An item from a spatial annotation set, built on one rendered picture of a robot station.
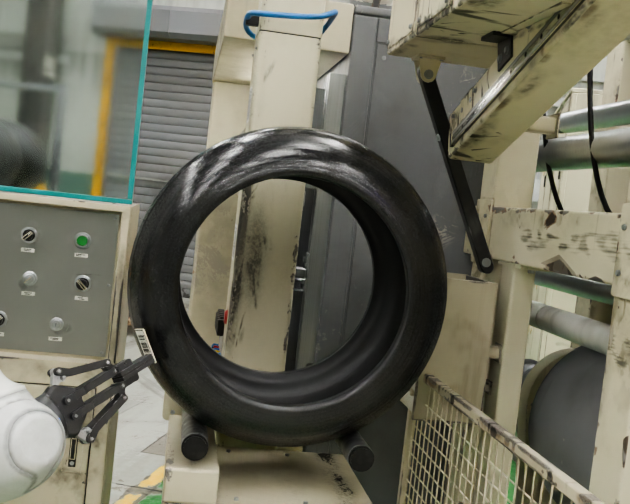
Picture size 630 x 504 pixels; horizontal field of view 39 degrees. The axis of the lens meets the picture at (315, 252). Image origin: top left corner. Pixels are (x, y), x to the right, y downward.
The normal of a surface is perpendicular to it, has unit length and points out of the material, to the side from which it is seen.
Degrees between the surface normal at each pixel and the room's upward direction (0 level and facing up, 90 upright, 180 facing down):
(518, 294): 90
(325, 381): 81
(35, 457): 68
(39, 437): 72
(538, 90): 162
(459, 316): 90
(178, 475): 90
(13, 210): 90
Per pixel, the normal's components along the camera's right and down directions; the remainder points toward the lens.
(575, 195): -0.18, 0.04
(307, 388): 0.10, -0.11
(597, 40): -0.06, 0.97
